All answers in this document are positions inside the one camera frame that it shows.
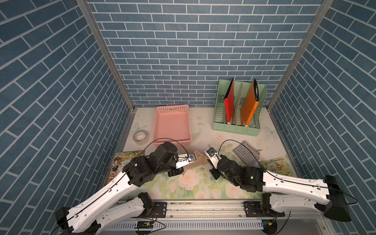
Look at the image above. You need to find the left picture book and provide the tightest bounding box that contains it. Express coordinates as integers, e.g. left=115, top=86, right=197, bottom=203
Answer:
left=108, top=151, right=144, bottom=183

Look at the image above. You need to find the beige striped dishcloth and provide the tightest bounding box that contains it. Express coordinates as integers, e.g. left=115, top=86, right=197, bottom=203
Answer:
left=183, top=151, right=209, bottom=173

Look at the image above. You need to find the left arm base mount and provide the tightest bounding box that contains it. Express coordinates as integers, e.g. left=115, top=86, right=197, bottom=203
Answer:
left=147, top=202, right=167, bottom=219

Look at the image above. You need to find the small black controller board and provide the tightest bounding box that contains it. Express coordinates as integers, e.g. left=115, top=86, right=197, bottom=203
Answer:
left=135, top=221, right=154, bottom=230

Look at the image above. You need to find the right picture book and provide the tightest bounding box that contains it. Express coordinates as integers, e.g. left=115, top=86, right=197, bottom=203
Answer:
left=260, top=157, right=296, bottom=177

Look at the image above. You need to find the picture book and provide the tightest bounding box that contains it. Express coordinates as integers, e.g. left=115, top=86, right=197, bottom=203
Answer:
left=260, top=157, right=296, bottom=177
left=108, top=151, right=144, bottom=183

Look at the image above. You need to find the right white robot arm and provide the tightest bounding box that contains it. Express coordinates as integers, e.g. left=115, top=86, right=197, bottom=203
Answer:
left=206, top=149, right=352, bottom=222

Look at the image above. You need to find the red folder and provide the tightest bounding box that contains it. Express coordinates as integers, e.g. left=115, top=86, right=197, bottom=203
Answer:
left=224, top=78, right=234, bottom=124

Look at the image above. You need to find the pink perforated plastic basket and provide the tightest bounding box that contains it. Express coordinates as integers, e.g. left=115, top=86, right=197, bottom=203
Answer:
left=153, top=105, right=192, bottom=147

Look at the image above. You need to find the grey striped dishcloth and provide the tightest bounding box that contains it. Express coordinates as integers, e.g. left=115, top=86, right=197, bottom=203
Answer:
left=233, top=141, right=261, bottom=167

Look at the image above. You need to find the green file organizer rack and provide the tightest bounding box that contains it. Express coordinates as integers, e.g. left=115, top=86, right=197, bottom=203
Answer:
left=212, top=80, right=267, bottom=136

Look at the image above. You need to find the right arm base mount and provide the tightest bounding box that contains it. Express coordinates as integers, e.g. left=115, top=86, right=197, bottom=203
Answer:
left=243, top=193, right=285, bottom=218

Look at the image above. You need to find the orange folder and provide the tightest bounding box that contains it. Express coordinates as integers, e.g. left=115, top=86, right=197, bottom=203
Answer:
left=240, top=80, right=259, bottom=127

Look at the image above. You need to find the aluminium rail frame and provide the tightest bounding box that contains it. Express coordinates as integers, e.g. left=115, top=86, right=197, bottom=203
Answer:
left=97, top=200, right=335, bottom=235

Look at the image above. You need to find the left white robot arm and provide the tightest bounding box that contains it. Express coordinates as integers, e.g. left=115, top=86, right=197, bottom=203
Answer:
left=55, top=142, right=192, bottom=235

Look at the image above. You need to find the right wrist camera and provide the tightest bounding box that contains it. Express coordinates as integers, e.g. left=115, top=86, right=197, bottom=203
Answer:
left=205, top=147, right=221, bottom=169

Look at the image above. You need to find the clear tape roll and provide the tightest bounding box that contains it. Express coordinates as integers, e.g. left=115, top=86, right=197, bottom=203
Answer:
left=133, top=130, right=149, bottom=146

